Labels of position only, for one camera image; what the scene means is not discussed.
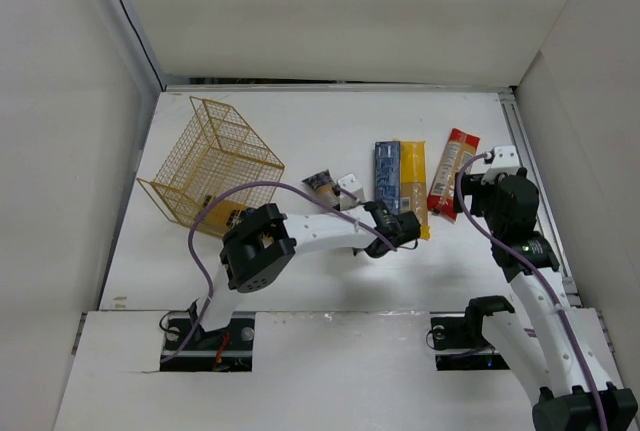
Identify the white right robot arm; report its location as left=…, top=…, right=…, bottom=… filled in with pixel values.
left=454, top=168, right=639, bottom=430

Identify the blue pasta box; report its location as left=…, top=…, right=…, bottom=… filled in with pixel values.
left=374, top=141, right=401, bottom=215

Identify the gold wire mesh shelf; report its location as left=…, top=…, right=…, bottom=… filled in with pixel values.
left=137, top=96, right=285, bottom=228

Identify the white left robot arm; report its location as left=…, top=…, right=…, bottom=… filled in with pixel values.
left=190, top=201, right=421, bottom=333

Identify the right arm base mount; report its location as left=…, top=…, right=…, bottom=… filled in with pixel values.
left=425, top=313, right=509, bottom=372

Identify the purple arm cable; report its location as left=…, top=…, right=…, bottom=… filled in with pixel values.
left=455, top=151, right=611, bottom=431
left=159, top=180, right=399, bottom=363

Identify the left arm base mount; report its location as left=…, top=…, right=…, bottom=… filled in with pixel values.
left=159, top=312, right=255, bottom=373

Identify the dark blue spaghetti bag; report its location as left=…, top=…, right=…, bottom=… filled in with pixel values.
left=197, top=199, right=249, bottom=238

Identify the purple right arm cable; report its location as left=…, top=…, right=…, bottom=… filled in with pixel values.
left=455, top=151, right=611, bottom=431

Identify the red spaghetti bag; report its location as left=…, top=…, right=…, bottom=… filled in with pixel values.
left=427, top=128, right=480, bottom=222

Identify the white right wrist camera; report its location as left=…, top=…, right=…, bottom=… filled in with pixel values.
left=483, top=145, right=520, bottom=182

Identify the aluminium frame rail right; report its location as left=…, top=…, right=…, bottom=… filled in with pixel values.
left=499, top=86, right=584, bottom=308

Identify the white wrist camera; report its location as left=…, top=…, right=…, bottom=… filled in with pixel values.
left=336, top=173, right=366, bottom=211
left=483, top=145, right=520, bottom=182

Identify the blue-topped spaghetti bag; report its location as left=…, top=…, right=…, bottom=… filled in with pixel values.
left=302, top=169, right=353, bottom=210

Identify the aluminium frame post left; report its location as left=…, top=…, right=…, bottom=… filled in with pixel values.
left=104, top=0, right=167, bottom=92

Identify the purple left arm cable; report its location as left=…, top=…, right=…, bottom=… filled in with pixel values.
left=159, top=180, right=399, bottom=363

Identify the yellow pasta bag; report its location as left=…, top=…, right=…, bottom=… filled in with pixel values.
left=399, top=141, right=431, bottom=240

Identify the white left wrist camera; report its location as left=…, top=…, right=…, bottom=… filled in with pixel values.
left=336, top=173, right=366, bottom=211

